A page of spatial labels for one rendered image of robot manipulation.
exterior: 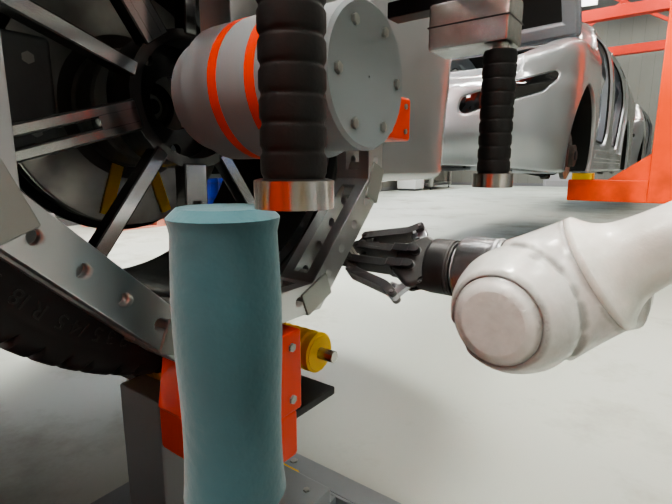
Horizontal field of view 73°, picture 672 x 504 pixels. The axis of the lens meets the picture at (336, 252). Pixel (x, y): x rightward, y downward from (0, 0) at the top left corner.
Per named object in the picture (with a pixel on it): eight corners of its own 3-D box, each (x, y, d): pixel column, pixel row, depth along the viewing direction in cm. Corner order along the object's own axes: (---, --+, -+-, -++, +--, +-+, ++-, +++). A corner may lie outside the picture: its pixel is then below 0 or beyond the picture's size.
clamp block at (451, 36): (444, 60, 56) (446, 13, 55) (521, 49, 50) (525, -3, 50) (426, 52, 52) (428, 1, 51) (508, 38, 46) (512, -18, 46)
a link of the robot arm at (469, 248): (517, 265, 62) (474, 260, 66) (506, 223, 56) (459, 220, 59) (499, 323, 58) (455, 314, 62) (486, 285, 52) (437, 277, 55)
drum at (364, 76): (261, 160, 59) (257, 45, 57) (407, 158, 47) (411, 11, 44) (165, 159, 48) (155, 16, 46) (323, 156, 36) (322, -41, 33)
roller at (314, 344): (214, 327, 83) (213, 297, 82) (346, 369, 66) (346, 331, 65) (187, 337, 79) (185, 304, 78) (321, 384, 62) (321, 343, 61)
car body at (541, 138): (495, 172, 742) (502, 69, 713) (630, 173, 634) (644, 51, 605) (292, 178, 350) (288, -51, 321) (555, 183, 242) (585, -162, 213)
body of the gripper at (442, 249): (456, 310, 61) (395, 298, 67) (474, 259, 65) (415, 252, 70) (441, 279, 56) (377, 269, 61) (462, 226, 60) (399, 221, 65)
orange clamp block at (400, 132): (343, 140, 75) (372, 142, 82) (384, 138, 71) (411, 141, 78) (343, 96, 74) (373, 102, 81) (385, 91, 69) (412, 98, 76)
